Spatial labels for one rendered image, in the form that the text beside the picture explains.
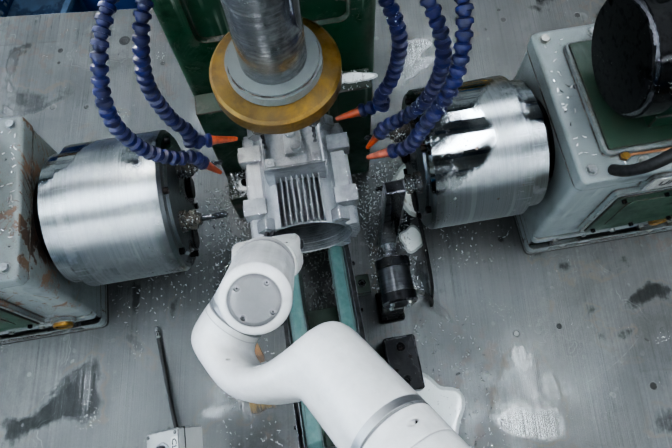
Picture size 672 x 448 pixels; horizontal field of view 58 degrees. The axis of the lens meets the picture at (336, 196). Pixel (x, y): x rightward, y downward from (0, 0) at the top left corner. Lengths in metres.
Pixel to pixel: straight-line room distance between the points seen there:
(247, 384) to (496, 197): 0.54
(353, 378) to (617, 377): 0.81
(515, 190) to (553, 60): 0.23
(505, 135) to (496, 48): 0.56
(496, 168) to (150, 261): 0.58
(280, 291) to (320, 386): 0.13
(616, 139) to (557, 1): 0.69
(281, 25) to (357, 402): 0.41
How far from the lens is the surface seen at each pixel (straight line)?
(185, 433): 0.99
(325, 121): 1.07
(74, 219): 1.03
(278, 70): 0.78
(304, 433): 1.11
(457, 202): 1.01
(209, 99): 1.06
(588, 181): 1.01
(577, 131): 1.04
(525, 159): 1.02
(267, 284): 0.69
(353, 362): 0.60
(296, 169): 0.99
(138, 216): 1.00
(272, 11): 0.69
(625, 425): 1.32
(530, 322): 1.29
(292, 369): 0.63
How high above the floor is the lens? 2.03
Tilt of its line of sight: 68 degrees down
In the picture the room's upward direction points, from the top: 5 degrees counter-clockwise
